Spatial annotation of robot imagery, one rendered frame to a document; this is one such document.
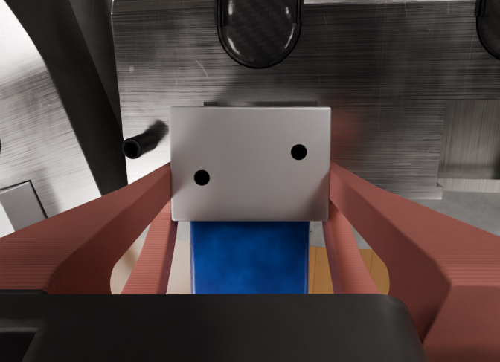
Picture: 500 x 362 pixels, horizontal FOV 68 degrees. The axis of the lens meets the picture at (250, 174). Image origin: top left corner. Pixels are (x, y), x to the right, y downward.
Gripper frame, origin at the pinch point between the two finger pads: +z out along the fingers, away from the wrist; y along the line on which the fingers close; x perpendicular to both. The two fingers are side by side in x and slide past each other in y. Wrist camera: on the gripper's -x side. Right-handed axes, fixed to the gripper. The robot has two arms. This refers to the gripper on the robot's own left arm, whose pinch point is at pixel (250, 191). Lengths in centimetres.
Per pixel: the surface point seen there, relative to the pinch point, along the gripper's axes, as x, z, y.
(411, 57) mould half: -2.6, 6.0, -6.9
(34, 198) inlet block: 7.4, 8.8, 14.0
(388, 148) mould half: 1.1, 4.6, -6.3
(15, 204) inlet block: 6.8, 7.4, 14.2
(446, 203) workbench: 9.1, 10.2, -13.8
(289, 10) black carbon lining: -4.1, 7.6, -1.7
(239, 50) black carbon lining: -2.5, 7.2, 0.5
